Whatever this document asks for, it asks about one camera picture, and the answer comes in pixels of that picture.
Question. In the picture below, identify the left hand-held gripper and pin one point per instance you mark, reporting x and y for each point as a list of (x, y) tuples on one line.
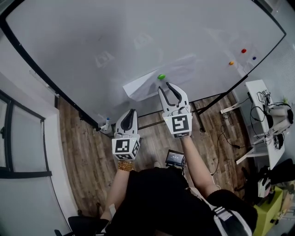
[(124, 146)]

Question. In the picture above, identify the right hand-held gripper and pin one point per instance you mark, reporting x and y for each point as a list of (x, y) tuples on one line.
[(179, 123)]

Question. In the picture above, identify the green magnet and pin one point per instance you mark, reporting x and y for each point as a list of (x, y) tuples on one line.
[(161, 76)]

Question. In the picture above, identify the white paper sheet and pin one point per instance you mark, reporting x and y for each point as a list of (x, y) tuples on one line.
[(175, 71)]

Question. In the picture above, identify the black-framed whiteboard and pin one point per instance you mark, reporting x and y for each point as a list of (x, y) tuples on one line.
[(92, 46)]

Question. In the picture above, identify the person's left forearm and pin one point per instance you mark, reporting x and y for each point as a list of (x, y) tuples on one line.
[(117, 191)]

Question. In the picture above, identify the person's right forearm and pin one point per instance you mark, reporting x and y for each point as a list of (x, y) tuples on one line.
[(196, 166)]

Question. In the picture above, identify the person's right shoe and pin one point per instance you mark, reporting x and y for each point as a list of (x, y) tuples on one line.
[(157, 164)]

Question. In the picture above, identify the small black screen device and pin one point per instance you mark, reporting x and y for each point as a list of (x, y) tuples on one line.
[(175, 158)]

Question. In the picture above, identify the white desk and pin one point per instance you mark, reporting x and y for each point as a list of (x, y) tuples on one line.
[(255, 90)]

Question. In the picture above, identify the red magnet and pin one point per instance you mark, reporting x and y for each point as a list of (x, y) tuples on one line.
[(243, 51)]

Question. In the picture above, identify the person's black clothing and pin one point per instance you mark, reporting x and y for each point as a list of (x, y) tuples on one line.
[(161, 202)]

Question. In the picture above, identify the white headset device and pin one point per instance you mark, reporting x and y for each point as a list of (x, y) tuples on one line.
[(279, 119)]

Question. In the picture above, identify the small green plant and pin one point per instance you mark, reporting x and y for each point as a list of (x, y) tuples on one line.
[(285, 100)]

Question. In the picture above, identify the black office chair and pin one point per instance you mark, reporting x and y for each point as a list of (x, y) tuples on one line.
[(87, 225)]

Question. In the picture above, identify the white carton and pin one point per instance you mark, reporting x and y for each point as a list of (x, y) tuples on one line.
[(263, 187)]

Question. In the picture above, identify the black bag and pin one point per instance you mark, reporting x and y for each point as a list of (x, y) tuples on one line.
[(283, 170)]

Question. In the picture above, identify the green box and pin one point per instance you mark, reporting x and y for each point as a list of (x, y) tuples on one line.
[(267, 214)]

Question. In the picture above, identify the black window frame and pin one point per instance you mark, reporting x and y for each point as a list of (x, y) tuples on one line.
[(10, 138)]

